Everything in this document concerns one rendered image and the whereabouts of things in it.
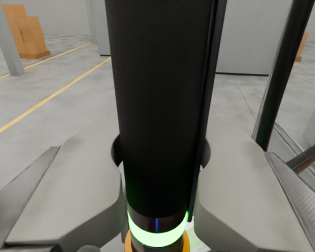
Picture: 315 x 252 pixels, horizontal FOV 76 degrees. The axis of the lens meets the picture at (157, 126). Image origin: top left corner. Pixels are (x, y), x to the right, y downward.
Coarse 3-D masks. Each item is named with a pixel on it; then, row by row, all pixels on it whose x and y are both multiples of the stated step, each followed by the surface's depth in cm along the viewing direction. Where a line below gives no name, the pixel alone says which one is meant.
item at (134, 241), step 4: (184, 228) 12; (132, 236) 11; (180, 236) 11; (132, 240) 12; (136, 240) 11; (176, 240) 11; (180, 240) 12; (136, 244) 11; (140, 244) 11; (172, 244) 11; (176, 244) 11; (180, 244) 12; (136, 248) 12; (140, 248) 11; (144, 248) 11; (148, 248) 11; (152, 248) 11; (156, 248) 11; (160, 248) 11; (164, 248) 11; (168, 248) 11; (172, 248) 11; (176, 248) 12
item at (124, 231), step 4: (124, 188) 69; (124, 192) 68; (124, 196) 66; (124, 200) 65; (124, 204) 65; (124, 208) 64; (124, 212) 64; (124, 216) 64; (124, 220) 64; (128, 220) 57; (124, 224) 65; (128, 224) 57; (124, 228) 66; (128, 228) 58; (124, 232) 67; (124, 236) 67; (124, 240) 67
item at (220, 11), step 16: (224, 0) 6; (208, 32) 7; (208, 48) 7; (208, 64) 7; (208, 80) 7; (208, 96) 7; (208, 112) 8; (192, 176) 10; (192, 192) 10; (192, 208) 11
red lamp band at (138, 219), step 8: (128, 208) 10; (184, 208) 10; (136, 216) 10; (144, 216) 10; (168, 216) 9; (176, 216) 10; (184, 216) 11; (136, 224) 10; (144, 224) 10; (152, 224) 10; (160, 224) 10; (168, 224) 10; (176, 224) 10
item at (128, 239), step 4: (128, 232) 14; (184, 232) 14; (128, 236) 14; (184, 236) 14; (128, 240) 13; (184, 240) 13; (188, 240) 13; (124, 244) 13; (128, 244) 13; (184, 244) 13; (188, 244) 13; (128, 248) 13; (184, 248) 13; (188, 248) 13
